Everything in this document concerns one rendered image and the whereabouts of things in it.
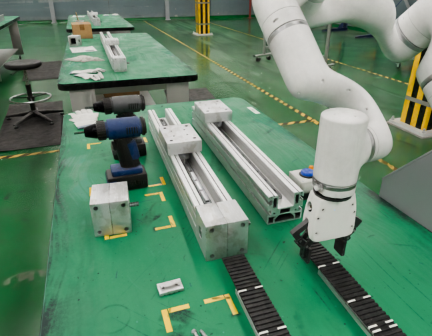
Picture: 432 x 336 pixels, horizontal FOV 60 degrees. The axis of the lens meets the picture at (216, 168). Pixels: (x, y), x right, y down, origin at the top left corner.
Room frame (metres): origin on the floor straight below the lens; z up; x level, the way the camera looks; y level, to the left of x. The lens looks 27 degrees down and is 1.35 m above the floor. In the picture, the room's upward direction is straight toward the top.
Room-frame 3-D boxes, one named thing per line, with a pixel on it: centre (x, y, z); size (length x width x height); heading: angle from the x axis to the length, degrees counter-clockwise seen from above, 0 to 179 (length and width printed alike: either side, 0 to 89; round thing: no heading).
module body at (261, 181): (1.20, -0.06, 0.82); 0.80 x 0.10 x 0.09; 17
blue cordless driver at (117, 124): (1.01, 0.30, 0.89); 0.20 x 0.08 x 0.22; 109
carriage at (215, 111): (1.44, 0.01, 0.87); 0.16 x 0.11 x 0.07; 17
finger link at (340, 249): (0.66, -0.28, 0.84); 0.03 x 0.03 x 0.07; 17
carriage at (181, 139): (1.14, 0.12, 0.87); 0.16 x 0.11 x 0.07; 17
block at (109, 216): (0.81, 0.26, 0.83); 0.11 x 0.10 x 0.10; 103
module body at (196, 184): (1.14, 0.12, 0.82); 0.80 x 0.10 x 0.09; 17
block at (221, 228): (0.72, -0.02, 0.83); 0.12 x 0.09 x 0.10; 107
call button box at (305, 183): (0.97, -0.26, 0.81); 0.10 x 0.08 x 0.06; 107
